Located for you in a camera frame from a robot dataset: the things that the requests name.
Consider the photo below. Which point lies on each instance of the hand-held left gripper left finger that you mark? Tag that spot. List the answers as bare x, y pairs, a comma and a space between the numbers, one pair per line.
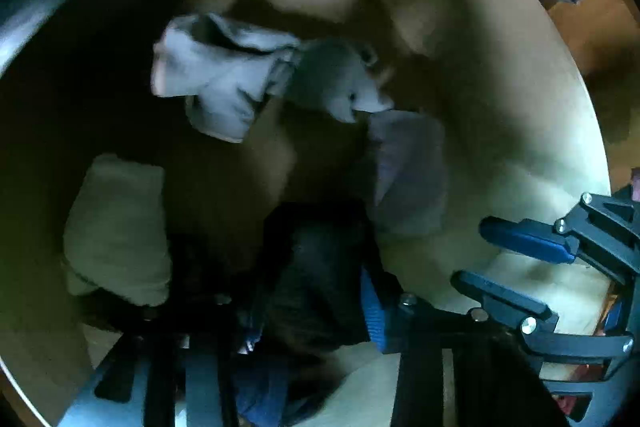
200, 377

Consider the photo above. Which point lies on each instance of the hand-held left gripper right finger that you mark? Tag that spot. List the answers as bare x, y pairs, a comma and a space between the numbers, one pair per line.
375, 314

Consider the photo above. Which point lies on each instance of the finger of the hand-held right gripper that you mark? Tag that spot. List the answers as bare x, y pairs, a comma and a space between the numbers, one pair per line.
505, 297
530, 239

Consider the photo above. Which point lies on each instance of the black cloth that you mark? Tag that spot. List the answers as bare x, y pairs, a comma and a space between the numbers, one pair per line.
315, 277

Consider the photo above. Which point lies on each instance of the cream cloth bundle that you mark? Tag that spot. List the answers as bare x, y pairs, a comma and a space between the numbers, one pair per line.
115, 232

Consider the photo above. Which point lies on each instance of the white knotted sock pair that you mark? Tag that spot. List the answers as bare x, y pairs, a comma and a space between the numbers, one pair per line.
225, 72

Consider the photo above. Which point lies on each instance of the lavender cloth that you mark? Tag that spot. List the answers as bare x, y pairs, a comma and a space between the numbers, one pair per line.
410, 172

